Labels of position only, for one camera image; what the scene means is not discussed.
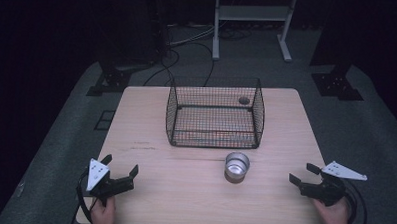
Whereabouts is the white metal stand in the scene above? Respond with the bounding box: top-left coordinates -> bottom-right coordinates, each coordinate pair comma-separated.
211,0 -> 298,64

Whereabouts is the black stand base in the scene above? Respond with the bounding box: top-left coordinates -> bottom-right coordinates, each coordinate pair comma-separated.
85,62 -> 136,99
310,62 -> 366,102

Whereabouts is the light floor cable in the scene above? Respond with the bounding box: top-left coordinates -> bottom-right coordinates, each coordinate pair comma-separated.
167,23 -> 218,49

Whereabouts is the black wire mesh basket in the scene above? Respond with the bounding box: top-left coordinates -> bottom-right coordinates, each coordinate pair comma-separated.
164,74 -> 267,150

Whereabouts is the person's left hand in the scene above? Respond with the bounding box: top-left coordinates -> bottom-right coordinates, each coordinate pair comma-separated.
90,195 -> 117,224

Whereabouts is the silver metal cup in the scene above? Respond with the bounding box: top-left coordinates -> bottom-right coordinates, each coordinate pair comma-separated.
223,151 -> 251,185

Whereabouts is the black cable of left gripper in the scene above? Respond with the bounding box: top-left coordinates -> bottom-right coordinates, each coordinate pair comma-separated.
70,169 -> 100,224

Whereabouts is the person's right hand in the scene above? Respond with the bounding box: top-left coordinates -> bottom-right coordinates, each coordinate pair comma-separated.
312,195 -> 351,224

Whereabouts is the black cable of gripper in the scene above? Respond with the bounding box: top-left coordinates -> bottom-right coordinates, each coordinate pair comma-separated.
70,169 -> 100,224
341,179 -> 369,224

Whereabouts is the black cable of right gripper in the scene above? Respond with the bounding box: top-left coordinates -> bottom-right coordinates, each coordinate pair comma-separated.
341,179 -> 369,224

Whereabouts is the black floor cable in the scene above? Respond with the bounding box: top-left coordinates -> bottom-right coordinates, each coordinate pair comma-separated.
168,40 -> 217,88
142,48 -> 182,88

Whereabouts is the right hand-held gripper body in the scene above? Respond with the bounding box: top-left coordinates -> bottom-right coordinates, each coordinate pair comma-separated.
299,160 -> 369,209

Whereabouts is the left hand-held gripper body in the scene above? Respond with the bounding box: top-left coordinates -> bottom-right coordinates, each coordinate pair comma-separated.
84,158 -> 136,209

